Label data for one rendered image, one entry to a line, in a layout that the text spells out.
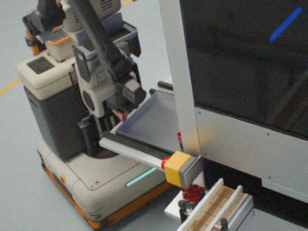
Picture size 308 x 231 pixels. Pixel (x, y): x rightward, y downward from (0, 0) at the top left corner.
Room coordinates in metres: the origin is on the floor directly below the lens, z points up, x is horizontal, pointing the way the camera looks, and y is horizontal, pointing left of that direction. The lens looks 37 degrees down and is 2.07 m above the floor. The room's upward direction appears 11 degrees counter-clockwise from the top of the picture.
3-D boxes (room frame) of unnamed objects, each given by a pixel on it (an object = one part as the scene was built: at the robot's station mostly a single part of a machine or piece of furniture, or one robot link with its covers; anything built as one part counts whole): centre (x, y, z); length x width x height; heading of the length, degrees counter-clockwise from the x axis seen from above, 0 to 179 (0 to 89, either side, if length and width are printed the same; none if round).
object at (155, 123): (1.45, -0.06, 0.90); 0.34 x 0.26 x 0.04; 47
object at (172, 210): (1.08, -0.06, 0.87); 0.14 x 0.13 x 0.02; 47
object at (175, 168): (1.12, -0.04, 0.99); 0.08 x 0.07 x 0.07; 47
